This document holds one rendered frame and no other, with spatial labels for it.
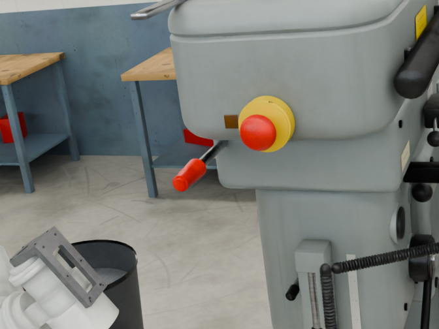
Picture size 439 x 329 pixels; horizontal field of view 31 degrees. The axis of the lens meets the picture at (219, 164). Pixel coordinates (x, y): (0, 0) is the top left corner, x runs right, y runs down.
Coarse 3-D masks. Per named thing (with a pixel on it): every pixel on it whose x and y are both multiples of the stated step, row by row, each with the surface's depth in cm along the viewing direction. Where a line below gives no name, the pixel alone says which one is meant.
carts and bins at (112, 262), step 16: (96, 240) 339; (112, 240) 336; (64, 256) 338; (96, 256) 341; (112, 256) 338; (128, 256) 331; (112, 272) 336; (128, 272) 307; (112, 288) 302; (128, 288) 309; (128, 304) 311; (128, 320) 312
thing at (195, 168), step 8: (216, 144) 100; (224, 144) 101; (208, 152) 97; (216, 152) 98; (192, 160) 94; (200, 160) 94; (208, 160) 96; (184, 168) 92; (192, 168) 92; (200, 168) 93; (176, 176) 90; (184, 176) 90; (192, 176) 91; (200, 176) 93; (176, 184) 90; (184, 184) 90; (192, 184) 91
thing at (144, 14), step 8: (168, 0) 89; (176, 0) 89; (184, 0) 91; (144, 8) 85; (152, 8) 85; (160, 8) 86; (168, 8) 87; (136, 16) 83; (144, 16) 83; (152, 16) 84
